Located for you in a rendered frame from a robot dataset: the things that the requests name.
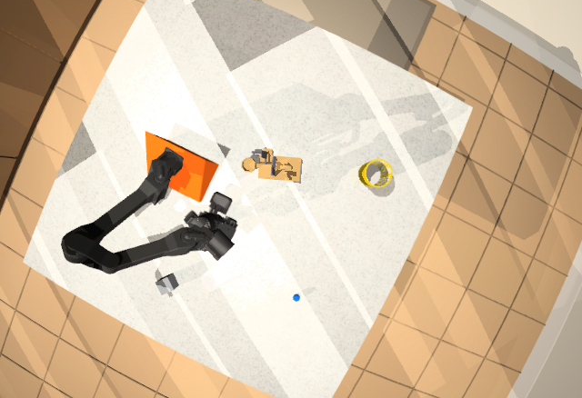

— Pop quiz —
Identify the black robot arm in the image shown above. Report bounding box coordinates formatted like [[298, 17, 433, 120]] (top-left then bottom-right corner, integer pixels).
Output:
[[61, 146, 238, 274]]

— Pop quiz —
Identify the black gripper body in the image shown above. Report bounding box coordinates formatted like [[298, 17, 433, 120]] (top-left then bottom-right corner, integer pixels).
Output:
[[199, 192, 233, 232]]

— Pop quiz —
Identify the yellow cup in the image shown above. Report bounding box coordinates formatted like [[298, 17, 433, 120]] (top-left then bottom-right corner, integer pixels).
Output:
[[358, 159, 393, 187]]

